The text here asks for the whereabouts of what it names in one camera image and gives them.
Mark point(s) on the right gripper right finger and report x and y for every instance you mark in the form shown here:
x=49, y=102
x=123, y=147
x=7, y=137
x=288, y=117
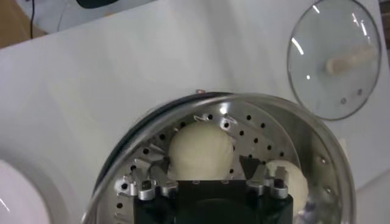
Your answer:
x=262, y=182

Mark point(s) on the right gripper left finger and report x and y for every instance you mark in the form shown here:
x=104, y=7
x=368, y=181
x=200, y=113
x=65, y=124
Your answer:
x=160, y=182

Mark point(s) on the white steamed baozi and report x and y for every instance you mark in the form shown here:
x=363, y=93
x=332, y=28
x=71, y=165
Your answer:
x=201, y=149
x=297, y=182

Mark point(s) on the glass pot lid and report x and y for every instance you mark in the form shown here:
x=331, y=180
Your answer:
x=335, y=64

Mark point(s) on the perforated steel steamer basket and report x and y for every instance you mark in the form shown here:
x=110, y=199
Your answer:
x=304, y=128

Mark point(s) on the white round plate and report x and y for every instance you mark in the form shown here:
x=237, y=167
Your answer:
x=18, y=198

